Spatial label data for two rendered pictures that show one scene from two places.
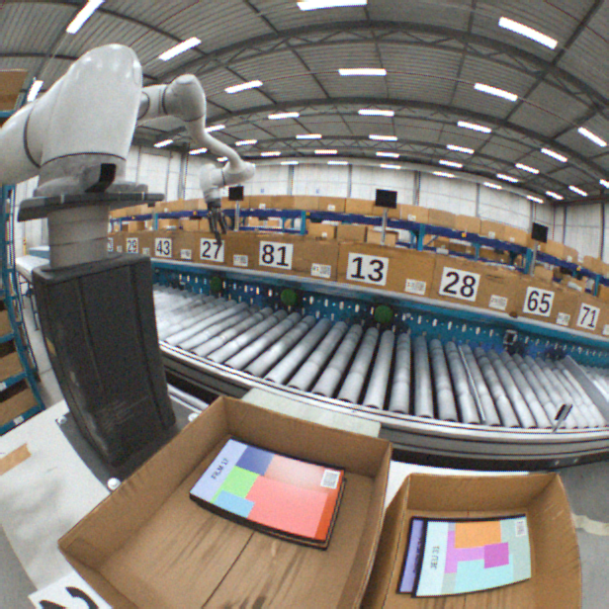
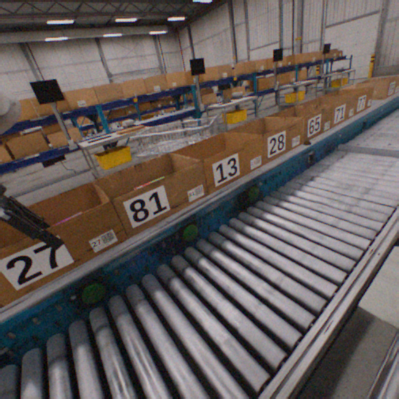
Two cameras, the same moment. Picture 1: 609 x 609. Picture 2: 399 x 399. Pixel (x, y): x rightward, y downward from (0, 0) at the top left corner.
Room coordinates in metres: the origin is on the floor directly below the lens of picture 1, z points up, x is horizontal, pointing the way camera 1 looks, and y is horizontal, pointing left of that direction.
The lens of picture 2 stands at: (0.60, 0.56, 1.32)
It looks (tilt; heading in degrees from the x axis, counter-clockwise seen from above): 29 degrees down; 309
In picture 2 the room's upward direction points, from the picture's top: 12 degrees counter-clockwise
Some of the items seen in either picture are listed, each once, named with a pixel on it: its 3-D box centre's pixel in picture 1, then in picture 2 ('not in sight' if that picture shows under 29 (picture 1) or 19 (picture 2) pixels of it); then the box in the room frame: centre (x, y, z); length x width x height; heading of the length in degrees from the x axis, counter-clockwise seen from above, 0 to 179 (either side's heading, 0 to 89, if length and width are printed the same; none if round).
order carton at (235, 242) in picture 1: (237, 248); (57, 231); (1.41, 0.38, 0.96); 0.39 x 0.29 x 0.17; 70
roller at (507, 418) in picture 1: (492, 384); (342, 187); (0.57, -0.62, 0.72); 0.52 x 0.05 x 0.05; 160
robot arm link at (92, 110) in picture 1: (91, 105); not in sight; (0.29, 0.35, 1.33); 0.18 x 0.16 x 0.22; 99
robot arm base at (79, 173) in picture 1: (83, 181); not in sight; (0.28, 0.33, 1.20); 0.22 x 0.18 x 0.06; 66
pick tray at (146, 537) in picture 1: (243, 534); not in sight; (0.12, 0.05, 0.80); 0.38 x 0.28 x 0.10; 162
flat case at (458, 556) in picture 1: (479, 554); not in sight; (0.05, -0.26, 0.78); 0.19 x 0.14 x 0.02; 71
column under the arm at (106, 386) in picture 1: (99, 354); not in sight; (0.29, 0.34, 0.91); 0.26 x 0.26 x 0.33; 70
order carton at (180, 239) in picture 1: (188, 244); not in sight; (1.54, 0.75, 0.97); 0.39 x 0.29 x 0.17; 70
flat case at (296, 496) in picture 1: (270, 486); not in sight; (0.21, 0.03, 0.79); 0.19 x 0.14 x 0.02; 75
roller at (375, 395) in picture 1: (382, 364); (303, 222); (0.70, -0.26, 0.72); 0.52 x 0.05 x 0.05; 160
